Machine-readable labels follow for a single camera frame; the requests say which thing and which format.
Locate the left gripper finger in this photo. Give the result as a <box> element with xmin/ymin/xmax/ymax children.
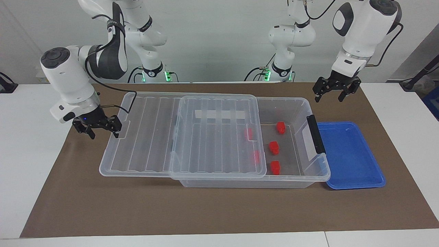
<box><xmin>312</xmin><ymin>77</ymin><xmax>328</xmax><ymax>103</ymax></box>
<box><xmin>338</xmin><ymin>80</ymin><xmax>361</xmax><ymax>103</ymax></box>

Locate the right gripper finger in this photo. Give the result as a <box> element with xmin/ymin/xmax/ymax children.
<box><xmin>108</xmin><ymin>116</ymin><xmax>122</xmax><ymax>139</ymax></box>
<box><xmin>73</xmin><ymin>120</ymin><xmax>96</xmax><ymax>140</ymax></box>

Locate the clear plastic box lid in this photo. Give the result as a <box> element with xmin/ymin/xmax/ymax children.
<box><xmin>99</xmin><ymin>91</ymin><xmax>268</xmax><ymax>180</ymax></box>

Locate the blue plastic tray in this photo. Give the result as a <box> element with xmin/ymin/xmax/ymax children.
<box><xmin>316</xmin><ymin>121</ymin><xmax>387</xmax><ymax>190</ymax></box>

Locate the clear plastic storage box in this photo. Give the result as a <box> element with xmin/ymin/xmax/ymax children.
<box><xmin>170</xmin><ymin>94</ymin><xmax>331</xmax><ymax>189</ymax></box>

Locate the blue crate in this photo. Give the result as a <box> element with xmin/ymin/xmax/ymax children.
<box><xmin>422</xmin><ymin>86</ymin><xmax>439</xmax><ymax>121</ymax></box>

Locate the brown table mat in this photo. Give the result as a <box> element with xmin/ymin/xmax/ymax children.
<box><xmin>20</xmin><ymin>82</ymin><xmax>439</xmax><ymax>238</ymax></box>

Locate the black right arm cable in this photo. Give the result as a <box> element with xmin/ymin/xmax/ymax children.
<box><xmin>84</xmin><ymin>14</ymin><xmax>138</xmax><ymax>114</ymax></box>

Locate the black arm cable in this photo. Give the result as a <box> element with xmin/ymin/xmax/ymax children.
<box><xmin>304</xmin><ymin>0</ymin><xmax>404</xmax><ymax>67</ymax></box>
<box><xmin>84</xmin><ymin>14</ymin><xmax>138</xmax><ymax>114</ymax></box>

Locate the black box latch handle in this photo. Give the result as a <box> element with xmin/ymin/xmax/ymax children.
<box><xmin>306</xmin><ymin>114</ymin><xmax>326</xmax><ymax>155</ymax></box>

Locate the black right base cable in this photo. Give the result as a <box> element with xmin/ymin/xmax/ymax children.
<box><xmin>127</xmin><ymin>66</ymin><xmax>144</xmax><ymax>83</ymax></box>

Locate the black base cable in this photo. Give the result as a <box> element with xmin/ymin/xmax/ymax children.
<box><xmin>127</xmin><ymin>66</ymin><xmax>144</xmax><ymax>83</ymax></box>
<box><xmin>244</xmin><ymin>53</ymin><xmax>276</xmax><ymax>82</ymax></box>

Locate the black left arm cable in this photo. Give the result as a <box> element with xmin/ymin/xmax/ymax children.
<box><xmin>304</xmin><ymin>0</ymin><xmax>404</xmax><ymax>67</ymax></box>

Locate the black left base cable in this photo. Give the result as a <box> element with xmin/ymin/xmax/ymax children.
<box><xmin>244</xmin><ymin>53</ymin><xmax>276</xmax><ymax>82</ymax></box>

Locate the black clamp mount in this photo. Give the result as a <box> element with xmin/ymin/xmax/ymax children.
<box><xmin>0</xmin><ymin>72</ymin><xmax>18</xmax><ymax>94</ymax></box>

